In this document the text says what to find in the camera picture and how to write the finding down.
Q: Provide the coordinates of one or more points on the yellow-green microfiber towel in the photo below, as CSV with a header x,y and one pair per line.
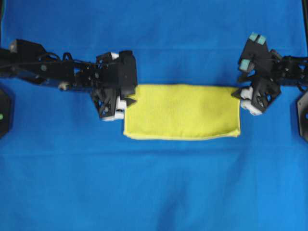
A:
x,y
182,112

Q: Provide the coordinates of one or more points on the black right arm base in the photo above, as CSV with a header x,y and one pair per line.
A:
x,y
302,115

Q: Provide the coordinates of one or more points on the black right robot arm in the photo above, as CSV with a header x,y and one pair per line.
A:
x,y
266,75

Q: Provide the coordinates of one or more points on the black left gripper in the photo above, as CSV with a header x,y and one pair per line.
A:
x,y
109,86

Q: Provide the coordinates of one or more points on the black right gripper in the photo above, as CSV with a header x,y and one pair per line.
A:
x,y
259,95

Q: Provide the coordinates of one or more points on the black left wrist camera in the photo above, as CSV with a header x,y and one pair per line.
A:
x,y
127,73

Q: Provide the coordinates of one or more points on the right wrist camera teal lens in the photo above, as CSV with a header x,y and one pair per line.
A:
x,y
255,51

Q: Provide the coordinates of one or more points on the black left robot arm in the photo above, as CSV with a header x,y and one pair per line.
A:
x,y
30,62

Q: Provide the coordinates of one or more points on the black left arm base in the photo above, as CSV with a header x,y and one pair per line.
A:
x,y
5,112

